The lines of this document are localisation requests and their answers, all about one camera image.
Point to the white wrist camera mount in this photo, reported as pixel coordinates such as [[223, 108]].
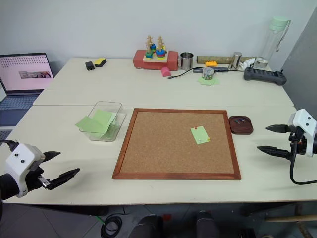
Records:
[[303, 119], [21, 155]]

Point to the small red object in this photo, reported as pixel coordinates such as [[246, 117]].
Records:
[[167, 218]]

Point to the clear glass cup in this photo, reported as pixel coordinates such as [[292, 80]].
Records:
[[208, 74]]

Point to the yellow toy brick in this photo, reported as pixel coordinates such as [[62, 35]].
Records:
[[211, 64]]

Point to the clear bottle green lid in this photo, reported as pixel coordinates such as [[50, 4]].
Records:
[[271, 39]]

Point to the steel cylinder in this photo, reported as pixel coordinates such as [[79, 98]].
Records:
[[234, 60]]

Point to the olive rolled tube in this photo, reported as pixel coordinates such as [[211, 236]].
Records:
[[218, 59]]

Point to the dark rounded shape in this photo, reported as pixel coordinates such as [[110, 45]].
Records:
[[206, 224], [146, 226]]

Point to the small black box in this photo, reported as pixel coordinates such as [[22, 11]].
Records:
[[90, 66]]

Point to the steel cup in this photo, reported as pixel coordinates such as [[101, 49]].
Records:
[[187, 61]]

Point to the green paper note large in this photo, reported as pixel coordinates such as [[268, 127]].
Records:
[[90, 125]]

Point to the green sticky note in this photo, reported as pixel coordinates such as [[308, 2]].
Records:
[[200, 135]]

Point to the pink arched toy block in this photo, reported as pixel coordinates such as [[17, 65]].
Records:
[[166, 72]]

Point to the cork board wooden frame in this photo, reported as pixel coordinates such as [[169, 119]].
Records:
[[161, 146]]

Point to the white crumpled cloth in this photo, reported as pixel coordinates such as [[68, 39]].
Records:
[[247, 64]]

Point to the brown wooden dish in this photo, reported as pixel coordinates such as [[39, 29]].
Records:
[[241, 129]]

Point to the clear plastic box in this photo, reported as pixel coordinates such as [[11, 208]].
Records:
[[116, 109]]

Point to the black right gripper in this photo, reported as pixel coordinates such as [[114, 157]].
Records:
[[301, 145]]

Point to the open laptop pink screen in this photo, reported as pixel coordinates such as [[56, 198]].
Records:
[[23, 74]]

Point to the grey partition panel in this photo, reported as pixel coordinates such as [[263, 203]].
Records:
[[304, 74]]

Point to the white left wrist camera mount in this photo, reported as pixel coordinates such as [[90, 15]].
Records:
[[21, 155]]

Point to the dark grey remote controller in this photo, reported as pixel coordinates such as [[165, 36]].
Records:
[[265, 77]]

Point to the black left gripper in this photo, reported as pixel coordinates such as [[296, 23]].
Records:
[[33, 179]]

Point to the red rectangular block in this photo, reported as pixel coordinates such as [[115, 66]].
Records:
[[173, 62]]

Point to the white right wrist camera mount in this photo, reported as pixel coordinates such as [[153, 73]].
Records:
[[303, 119]]

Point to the yellow black sponge eraser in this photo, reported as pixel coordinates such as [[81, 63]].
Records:
[[100, 62]]

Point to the wooden peg stacking toy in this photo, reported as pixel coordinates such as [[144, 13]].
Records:
[[156, 55]]

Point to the wooden bar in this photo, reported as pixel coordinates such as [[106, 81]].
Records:
[[289, 219]]

